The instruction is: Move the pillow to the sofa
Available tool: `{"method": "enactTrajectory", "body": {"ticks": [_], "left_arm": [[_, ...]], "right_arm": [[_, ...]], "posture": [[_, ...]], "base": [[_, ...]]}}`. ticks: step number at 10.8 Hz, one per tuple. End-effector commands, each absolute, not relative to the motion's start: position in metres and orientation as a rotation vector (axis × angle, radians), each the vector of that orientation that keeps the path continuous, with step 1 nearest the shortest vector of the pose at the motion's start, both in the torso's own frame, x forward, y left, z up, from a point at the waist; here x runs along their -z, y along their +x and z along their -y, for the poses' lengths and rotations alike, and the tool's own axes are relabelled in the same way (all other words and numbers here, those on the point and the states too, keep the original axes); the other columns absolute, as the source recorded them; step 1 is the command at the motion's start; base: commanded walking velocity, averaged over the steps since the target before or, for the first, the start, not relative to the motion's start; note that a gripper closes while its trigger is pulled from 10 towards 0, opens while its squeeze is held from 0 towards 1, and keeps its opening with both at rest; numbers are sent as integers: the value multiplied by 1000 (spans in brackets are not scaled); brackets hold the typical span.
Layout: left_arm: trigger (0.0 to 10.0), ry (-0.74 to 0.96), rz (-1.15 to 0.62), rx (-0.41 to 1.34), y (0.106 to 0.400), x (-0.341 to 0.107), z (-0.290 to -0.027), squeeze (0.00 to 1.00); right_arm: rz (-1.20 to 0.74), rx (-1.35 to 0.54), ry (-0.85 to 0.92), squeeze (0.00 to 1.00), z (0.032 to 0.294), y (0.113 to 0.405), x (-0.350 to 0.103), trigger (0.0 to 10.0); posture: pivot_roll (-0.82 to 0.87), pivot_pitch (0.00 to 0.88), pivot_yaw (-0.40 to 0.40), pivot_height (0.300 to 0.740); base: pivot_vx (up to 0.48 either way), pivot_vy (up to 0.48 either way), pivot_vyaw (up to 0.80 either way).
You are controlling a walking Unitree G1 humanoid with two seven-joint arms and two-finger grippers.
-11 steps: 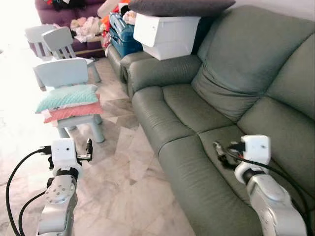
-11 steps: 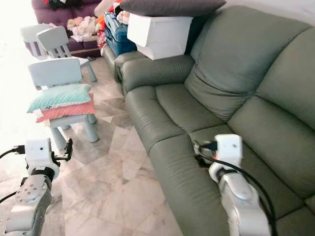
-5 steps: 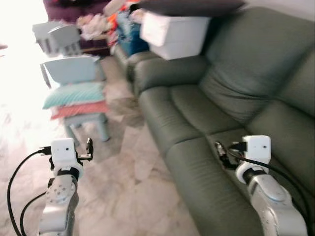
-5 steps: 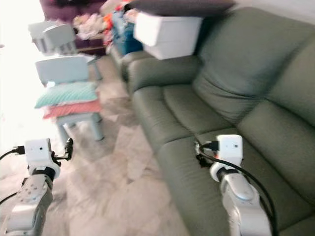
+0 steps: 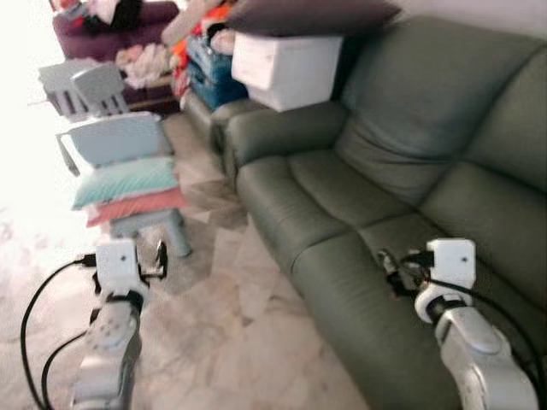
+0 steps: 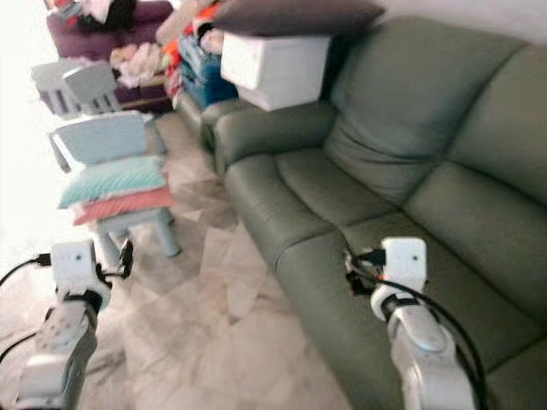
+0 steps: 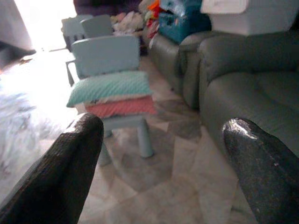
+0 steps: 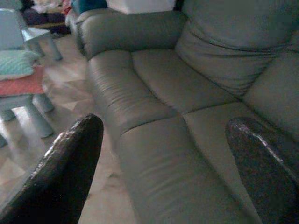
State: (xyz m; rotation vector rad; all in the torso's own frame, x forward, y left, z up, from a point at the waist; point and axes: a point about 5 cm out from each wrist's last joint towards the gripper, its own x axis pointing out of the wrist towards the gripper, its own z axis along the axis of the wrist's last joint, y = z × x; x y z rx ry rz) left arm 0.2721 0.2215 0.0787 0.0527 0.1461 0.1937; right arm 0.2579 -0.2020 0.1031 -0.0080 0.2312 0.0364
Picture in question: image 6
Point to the teal dotted pillow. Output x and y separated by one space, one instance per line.
115 179

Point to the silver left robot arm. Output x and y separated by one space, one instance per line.
55 367

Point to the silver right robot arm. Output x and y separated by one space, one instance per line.
427 359

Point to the pink dotted pillow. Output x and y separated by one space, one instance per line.
128 205

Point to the green leather sofa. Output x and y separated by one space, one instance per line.
376 111

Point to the purple sofa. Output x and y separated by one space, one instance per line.
90 41

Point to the dark wooden low table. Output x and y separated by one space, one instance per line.
147 97

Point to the pile of pale clothes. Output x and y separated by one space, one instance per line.
141 64

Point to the blue printed bag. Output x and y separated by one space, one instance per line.
205 77

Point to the white storage box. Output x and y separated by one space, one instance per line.
273 68

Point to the orange cloth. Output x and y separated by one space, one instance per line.
173 53

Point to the beige cushion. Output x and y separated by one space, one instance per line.
175 26

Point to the dark grey cushion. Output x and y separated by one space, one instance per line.
295 15

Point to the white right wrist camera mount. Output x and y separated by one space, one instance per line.
403 256

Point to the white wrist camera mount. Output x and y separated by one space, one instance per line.
74 265
403 256

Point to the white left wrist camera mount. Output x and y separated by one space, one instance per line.
74 265

